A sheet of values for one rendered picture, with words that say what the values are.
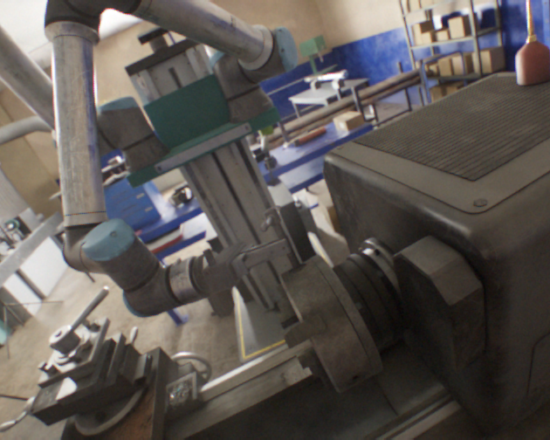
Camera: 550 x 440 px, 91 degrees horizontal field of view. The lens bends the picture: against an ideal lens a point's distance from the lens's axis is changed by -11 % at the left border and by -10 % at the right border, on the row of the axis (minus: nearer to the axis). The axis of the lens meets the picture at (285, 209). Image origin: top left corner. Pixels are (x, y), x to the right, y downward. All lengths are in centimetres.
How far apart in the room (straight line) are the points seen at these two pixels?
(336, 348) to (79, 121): 67
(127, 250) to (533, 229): 60
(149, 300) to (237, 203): 100
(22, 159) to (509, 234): 837
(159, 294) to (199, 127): 90
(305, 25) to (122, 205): 653
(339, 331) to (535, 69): 64
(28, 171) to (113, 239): 785
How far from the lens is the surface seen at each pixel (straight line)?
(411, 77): 449
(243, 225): 162
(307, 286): 53
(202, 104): 138
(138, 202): 251
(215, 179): 152
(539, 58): 79
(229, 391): 99
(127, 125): 128
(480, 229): 37
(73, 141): 75
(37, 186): 843
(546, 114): 63
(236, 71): 120
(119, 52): 770
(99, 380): 92
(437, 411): 78
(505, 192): 42
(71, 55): 82
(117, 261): 61
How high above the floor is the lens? 156
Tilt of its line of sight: 25 degrees down
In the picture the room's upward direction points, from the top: 24 degrees counter-clockwise
